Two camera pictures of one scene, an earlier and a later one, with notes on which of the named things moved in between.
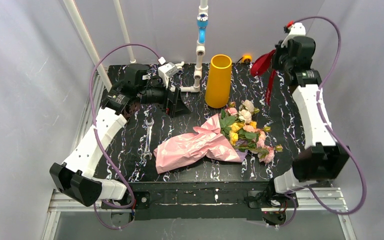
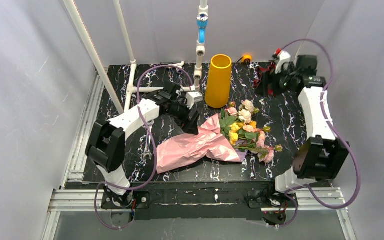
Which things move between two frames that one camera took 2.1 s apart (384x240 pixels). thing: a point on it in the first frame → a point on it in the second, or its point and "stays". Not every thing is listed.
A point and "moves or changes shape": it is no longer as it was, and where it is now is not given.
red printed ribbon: x=264 y=64 moves or changes shape
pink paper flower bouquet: x=229 y=135 stays
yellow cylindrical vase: x=218 y=87 stays
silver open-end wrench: x=149 y=122 stays
